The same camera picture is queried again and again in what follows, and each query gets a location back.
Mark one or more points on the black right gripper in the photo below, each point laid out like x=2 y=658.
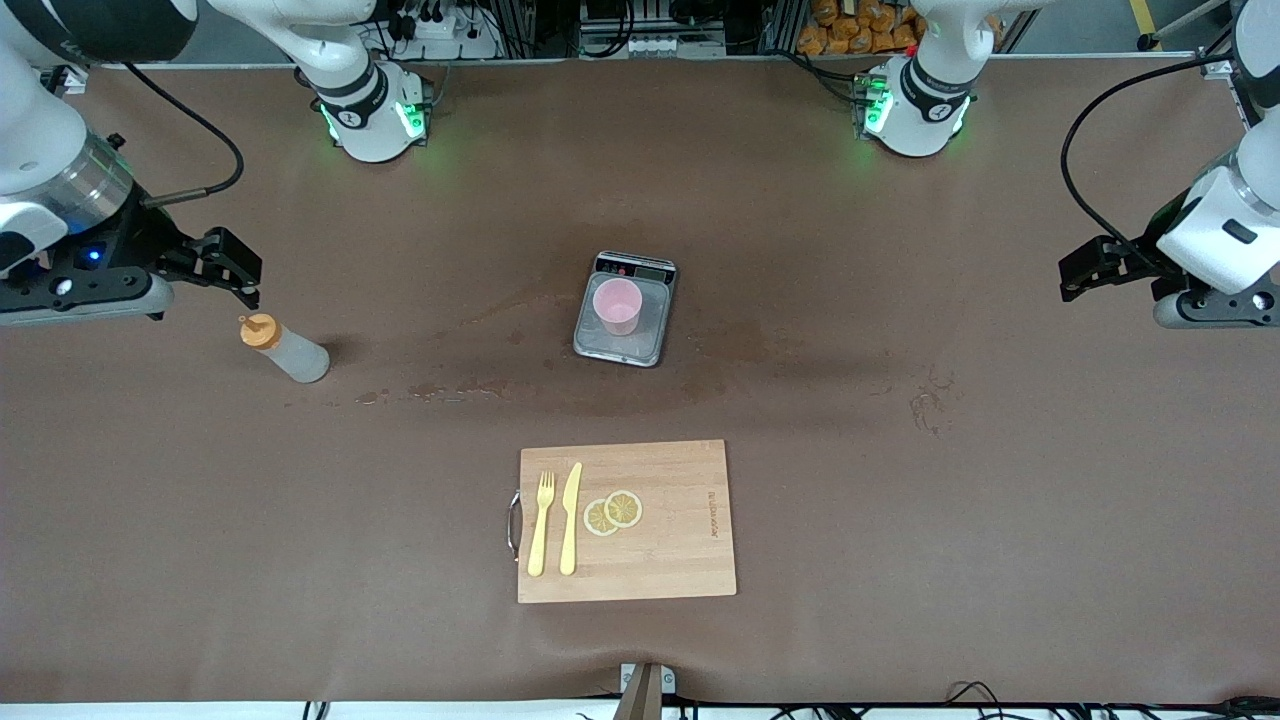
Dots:
x=147 y=238

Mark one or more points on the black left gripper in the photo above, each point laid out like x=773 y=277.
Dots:
x=1143 y=257

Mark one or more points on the clear squeeze bottle orange cap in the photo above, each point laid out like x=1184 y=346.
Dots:
x=300 y=360

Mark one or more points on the pink plastic cup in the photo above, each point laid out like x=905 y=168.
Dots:
x=615 y=300

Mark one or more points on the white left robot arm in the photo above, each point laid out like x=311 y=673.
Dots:
x=1200 y=250

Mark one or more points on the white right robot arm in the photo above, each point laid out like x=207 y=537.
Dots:
x=30 y=130

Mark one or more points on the white power strip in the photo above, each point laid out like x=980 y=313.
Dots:
x=440 y=30

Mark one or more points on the orange snack pile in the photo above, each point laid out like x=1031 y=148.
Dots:
x=850 y=30

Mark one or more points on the yellow plastic fork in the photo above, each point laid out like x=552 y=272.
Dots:
x=540 y=540

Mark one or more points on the silver digital kitchen scale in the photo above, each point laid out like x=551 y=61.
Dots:
x=648 y=338

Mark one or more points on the yellow plastic knife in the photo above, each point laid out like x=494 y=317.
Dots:
x=569 y=540

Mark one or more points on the lemon slice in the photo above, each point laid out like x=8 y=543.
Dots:
x=625 y=508
x=597 y=520

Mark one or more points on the wooden cutting board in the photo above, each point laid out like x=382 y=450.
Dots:
x=680 y=540

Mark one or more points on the metal table edge bracket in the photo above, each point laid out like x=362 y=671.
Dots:
x=648 y=690

